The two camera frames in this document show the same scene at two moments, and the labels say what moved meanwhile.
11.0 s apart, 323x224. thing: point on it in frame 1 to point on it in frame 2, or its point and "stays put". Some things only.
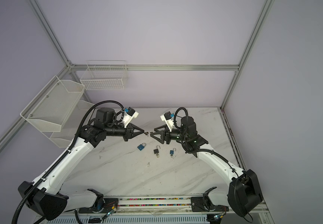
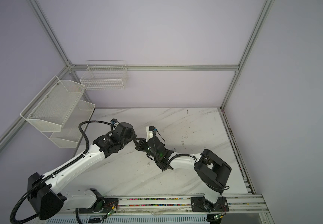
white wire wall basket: (105, 74) stays put
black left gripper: (129, 132) to (133, 135)
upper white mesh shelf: (50, 108) stays put
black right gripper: (163, 135) to (139, 146)
